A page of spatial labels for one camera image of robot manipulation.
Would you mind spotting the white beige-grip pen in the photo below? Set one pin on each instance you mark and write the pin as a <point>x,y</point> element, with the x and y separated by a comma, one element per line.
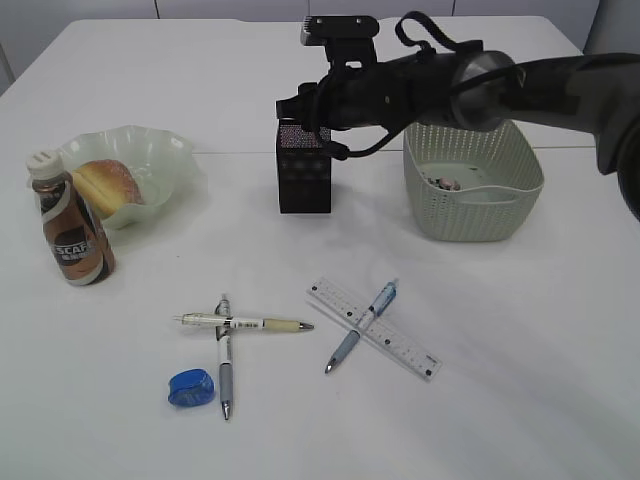
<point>234,322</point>

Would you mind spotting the white grey-grip pen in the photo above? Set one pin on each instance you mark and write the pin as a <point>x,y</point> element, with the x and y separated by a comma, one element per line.
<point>225,370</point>

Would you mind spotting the brown coffee bottle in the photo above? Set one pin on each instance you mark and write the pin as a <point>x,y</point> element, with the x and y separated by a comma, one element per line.
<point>72,230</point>

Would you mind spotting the blue pencil sharpener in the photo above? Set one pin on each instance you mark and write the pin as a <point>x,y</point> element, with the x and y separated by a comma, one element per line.
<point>191,388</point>

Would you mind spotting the golden bread roll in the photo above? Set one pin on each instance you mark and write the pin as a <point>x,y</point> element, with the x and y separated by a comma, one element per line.
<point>107,185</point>

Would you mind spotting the black mesh pen holder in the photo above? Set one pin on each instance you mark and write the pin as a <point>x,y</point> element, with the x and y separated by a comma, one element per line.
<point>303,171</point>

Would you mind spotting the green wavy glass plate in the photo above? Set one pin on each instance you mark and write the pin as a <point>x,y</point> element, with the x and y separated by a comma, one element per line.
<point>161,163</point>

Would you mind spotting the green plastic woven basket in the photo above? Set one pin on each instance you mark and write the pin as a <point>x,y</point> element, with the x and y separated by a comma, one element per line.
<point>499,173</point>

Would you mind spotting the clear plastic ruler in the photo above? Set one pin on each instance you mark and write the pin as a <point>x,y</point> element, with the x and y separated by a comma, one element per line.
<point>343,307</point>

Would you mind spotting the blue clip pen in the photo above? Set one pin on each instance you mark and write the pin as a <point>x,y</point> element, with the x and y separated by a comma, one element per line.
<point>373,311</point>

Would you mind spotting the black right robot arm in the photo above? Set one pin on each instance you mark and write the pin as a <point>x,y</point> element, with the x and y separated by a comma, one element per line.
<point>595,94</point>

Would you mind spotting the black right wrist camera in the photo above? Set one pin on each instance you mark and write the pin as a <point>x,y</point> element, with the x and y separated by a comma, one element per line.
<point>345,39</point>

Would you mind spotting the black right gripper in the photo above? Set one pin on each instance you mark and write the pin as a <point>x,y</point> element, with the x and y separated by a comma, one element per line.
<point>299,108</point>

